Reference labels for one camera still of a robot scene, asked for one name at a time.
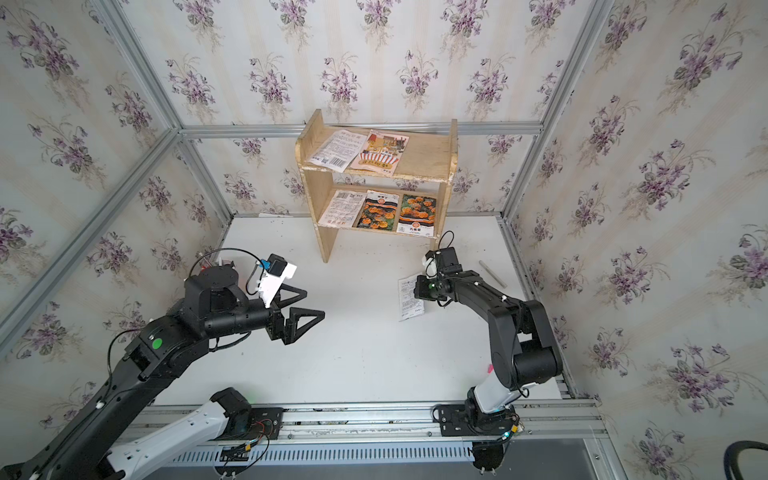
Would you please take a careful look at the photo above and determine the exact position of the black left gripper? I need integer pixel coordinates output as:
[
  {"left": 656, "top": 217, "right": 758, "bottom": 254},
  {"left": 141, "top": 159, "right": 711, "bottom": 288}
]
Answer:
[{"left": 200, "top": 284, "right": 325, "bottom": 346}]

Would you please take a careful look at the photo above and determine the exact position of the white text seed bag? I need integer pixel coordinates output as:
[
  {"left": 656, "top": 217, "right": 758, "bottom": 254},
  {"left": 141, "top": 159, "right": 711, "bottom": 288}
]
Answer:
[{"left": 398, "top": 274, "right": 425, "bottom": 322}]

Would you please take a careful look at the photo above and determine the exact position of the white barcode seed bag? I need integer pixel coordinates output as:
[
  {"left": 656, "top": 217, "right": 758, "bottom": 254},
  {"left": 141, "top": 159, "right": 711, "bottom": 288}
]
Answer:
[{"left": 309, "top": 129, "right": 367, "bottom": 173}]

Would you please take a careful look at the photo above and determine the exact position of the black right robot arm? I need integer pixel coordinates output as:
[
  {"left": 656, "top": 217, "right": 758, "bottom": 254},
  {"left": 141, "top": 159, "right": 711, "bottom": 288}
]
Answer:
[{"left": 414, "top": 271, "right": 563, "bottom": 420}]

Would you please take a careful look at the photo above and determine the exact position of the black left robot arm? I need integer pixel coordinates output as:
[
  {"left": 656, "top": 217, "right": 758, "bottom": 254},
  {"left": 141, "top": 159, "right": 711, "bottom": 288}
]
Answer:
[{"left": 1, "top": 265, "right": 325, "bottom": 479}]

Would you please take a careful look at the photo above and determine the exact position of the orange marigold seed bag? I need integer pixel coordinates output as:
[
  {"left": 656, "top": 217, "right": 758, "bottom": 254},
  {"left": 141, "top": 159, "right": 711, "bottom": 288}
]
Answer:
[{"left": 397, "top": 195, "right": 437, "bottom": 237}]

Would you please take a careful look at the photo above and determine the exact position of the dark marigold seed bag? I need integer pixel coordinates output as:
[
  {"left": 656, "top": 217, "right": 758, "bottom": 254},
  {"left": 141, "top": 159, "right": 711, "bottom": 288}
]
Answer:
[{"left": 353, "top": 190, "right": 400, "bottom": 232}]

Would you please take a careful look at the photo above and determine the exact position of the white lower-shelf seed bag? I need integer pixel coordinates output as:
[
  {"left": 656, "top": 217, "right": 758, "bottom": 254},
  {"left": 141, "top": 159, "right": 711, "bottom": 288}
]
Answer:
[{"left": 318, "top": 190, "right": 366, "bottom": 229}]

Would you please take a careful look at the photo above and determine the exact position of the wooden two-tier shelf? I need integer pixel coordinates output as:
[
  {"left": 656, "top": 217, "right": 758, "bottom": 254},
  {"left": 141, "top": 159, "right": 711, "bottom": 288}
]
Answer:
[{"left": 295, "top": 109, "right": 459, "bottom": 262}]

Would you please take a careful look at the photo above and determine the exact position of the white stick on table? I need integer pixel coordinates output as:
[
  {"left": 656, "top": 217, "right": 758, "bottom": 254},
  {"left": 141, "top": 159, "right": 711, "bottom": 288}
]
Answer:
[{"left": 478, "top": 260, "right": 507, "bottom": 289}]

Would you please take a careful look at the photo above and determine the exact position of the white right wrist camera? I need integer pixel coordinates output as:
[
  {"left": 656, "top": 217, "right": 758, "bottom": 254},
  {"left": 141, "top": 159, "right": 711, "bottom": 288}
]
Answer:
[{"left": 422, "top": 247, "right": 463, "bottom": 278}]

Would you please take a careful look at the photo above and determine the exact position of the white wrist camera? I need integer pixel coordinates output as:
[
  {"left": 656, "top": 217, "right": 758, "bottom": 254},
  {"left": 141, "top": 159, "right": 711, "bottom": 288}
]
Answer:
[
  {"left": 422, "top": 247, "right": 463, "bottom": 278},
  {"left": 257, "top": 254, "right": 297, "bottom": 307}
]

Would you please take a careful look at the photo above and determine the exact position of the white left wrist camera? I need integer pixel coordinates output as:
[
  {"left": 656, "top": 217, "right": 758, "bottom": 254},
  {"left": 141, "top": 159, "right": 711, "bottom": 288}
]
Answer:
[{"left": 257, "top": 254, "right": 297, "bottom": 307}]

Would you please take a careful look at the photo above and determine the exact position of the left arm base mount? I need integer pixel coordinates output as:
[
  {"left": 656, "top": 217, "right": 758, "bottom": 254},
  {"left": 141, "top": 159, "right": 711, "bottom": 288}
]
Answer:
[{"left": 210, "top": 387, "right": 285, "bottom": 441}]

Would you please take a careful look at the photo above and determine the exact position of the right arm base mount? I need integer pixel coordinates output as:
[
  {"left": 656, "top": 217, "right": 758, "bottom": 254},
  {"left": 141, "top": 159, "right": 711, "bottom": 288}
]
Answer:
[{"left": 430, "top": 398, "right": 520, "bottom": 439}]

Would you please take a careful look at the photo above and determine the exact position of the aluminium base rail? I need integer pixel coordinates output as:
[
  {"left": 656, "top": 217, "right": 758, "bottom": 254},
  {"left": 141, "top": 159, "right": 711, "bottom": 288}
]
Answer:
[{"left": 114, "top": 400, "right": 609, "bottom": 473}]

